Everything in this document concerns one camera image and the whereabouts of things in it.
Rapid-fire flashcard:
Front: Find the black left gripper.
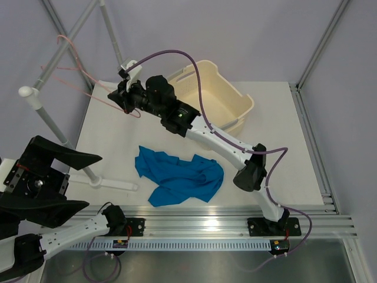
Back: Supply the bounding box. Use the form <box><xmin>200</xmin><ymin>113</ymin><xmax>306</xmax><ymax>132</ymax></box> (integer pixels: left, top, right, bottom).
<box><xmin>0</xmin><ymin>137</ymin><xmax>102</xmax><ymax>226</ymax></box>

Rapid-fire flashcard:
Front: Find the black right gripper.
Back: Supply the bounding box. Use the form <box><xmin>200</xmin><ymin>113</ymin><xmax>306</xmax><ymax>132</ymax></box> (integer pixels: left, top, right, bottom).
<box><xmin>109</xmin><ymin>76</ymin><xmax>164</xmax><ymax>119</ymax></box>

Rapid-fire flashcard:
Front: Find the pink wire hanger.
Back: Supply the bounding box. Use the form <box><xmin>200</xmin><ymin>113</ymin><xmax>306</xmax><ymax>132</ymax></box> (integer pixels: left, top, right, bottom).
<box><xmin>41</xmin><ymin>35</ymin><xmax>141</xmax><ymax>119</ymax></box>

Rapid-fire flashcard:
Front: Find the blue t shirt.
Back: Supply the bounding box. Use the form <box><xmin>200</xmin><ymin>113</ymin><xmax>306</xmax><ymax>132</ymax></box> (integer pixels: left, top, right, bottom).
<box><xmin>135</xmin><ymin>146</ymin><xmax>224</xmax><ymax>208</ymax></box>

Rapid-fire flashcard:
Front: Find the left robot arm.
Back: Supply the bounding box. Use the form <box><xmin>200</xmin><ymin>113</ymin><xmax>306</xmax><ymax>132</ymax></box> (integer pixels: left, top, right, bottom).
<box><xmin>1</xmin><ymin>136</ymin><xmax>127</xmax><ymax>282</ymax></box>

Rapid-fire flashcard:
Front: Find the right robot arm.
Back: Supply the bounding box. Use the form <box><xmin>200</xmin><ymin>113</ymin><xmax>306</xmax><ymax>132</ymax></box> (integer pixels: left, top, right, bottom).
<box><xmin>1</xmin><ymin>75</ymin><xmax>289</xmax><ymax>235</ymax></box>

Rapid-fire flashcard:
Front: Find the white clothes rack stand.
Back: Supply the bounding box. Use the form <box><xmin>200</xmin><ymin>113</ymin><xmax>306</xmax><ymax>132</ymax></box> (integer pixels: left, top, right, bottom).
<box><xmin>18</xmin><ymin>0</ymin><xmax>139</xmax><ymax>192</ymax></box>

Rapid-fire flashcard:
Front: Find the cream plastic laundry basket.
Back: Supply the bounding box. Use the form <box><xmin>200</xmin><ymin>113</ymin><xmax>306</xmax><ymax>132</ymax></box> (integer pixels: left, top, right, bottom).
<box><xmin>167</xmin><ymin>60</ymin><xmax>254</xmax><ymax>137</ymax></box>

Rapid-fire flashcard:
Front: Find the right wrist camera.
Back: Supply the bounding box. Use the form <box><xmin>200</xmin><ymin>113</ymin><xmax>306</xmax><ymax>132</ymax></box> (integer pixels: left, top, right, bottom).
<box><xmin>118</xmin><ymin>59</ymin><xmax>142</xmax><ymax>91</ymax></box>

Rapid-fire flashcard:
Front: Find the white slotted cable duct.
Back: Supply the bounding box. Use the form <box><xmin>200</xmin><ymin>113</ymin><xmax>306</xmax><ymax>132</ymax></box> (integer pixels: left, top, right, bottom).
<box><xmin>69</xmin><ymin>238</ymin><xmax>290</xmax><ymax>251</ymax></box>

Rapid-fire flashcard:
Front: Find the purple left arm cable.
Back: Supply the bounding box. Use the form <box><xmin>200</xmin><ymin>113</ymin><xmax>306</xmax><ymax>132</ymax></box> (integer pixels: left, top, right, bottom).
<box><xmin>82</xmin><ymin>240</ymin><xmax>122</xmax><ymax>283</ymax></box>

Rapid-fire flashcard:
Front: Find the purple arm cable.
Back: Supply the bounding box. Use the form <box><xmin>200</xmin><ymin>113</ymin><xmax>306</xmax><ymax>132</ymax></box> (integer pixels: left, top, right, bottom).
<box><xmin>125</xmin><ymin>50</ymin><xmax>313</xmax><ymax>272</ymax></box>
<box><xmin>82</xmin><ymin>240</ymin><xmax>122</xmax><ymax>283</ymax></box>

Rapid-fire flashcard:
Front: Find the grey left frame post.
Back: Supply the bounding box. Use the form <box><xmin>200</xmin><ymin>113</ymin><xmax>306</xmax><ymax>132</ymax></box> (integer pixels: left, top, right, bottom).
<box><xmin>41</xmin><ymin>0</ymin><xmax>95</xmax><ymax>92</ymax></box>

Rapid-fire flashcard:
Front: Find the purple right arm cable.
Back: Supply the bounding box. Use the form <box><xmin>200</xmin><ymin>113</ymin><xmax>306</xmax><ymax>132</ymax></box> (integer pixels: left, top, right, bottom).
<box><xmin>125</xmin><ymin>50</ymin><xmax>313</xmax><ymax>272</ymax></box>

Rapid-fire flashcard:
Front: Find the grey aluminium frame post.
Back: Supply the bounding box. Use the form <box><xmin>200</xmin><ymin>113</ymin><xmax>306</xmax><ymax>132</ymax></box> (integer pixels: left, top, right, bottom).
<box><xmin>296</xmin><ymin>0</ymin><xmax>352</xmax><ymax>90</ymax></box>

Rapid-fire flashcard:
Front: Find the aluminium mounting rail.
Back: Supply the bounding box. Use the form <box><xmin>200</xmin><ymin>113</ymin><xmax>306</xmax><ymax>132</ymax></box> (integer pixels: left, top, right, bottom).
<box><xmin>58</xmin><ymin>206</ymin><xmax>359</xmax><ymax>239</ymax></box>

